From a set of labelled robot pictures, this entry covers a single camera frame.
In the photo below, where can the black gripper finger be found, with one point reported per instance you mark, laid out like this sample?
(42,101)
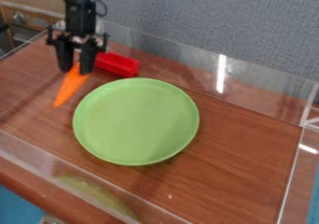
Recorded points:
(89,50)
(64,52)

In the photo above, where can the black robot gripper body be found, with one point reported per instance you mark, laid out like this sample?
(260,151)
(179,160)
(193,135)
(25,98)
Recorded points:
(81,25)

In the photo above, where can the orange toy carrot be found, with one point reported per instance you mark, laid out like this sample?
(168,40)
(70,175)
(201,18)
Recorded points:
(72,83)

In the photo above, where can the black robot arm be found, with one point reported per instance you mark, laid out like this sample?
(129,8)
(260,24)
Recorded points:
(78,35)

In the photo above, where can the green round plate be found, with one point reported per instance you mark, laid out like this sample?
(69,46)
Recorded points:
(135,121)

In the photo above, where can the red plastic block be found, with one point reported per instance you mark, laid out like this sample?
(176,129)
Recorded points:
(117,64)

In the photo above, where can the clear acrylic enclosure wall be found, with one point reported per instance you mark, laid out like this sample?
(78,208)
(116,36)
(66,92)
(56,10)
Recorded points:
(241,174)

